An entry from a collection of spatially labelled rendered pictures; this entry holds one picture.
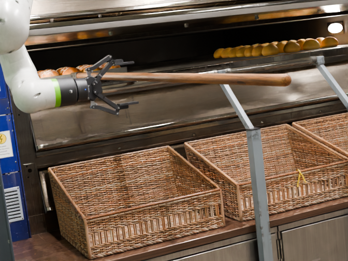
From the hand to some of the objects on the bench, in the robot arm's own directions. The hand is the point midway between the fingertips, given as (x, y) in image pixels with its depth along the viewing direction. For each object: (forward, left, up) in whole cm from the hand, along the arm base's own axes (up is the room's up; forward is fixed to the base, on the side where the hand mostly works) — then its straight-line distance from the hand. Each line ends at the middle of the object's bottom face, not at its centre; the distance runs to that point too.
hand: (131, 82), depth 220 cm
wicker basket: (+126, +33, -60) cm, 144 cm away
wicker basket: (+6, +33, -60) cm, 69 cm away
